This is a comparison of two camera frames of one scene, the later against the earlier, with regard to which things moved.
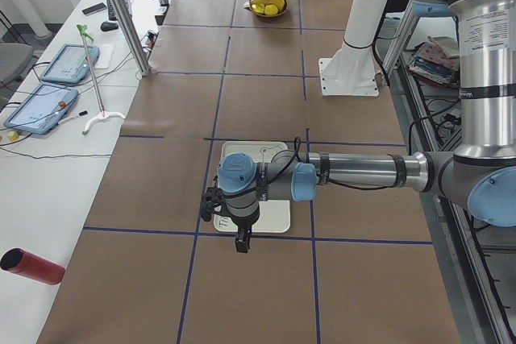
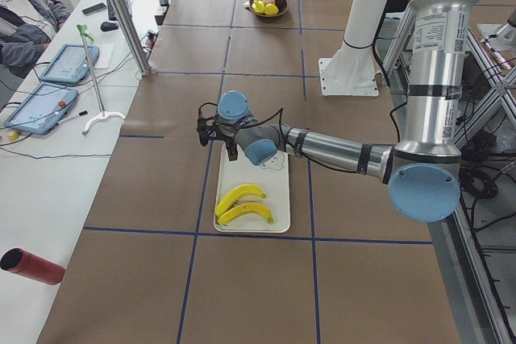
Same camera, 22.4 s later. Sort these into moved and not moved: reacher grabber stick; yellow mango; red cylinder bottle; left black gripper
Moved: left black gripper
Not moved: reacher grabber stick; red cylinder bottle; yellow mango
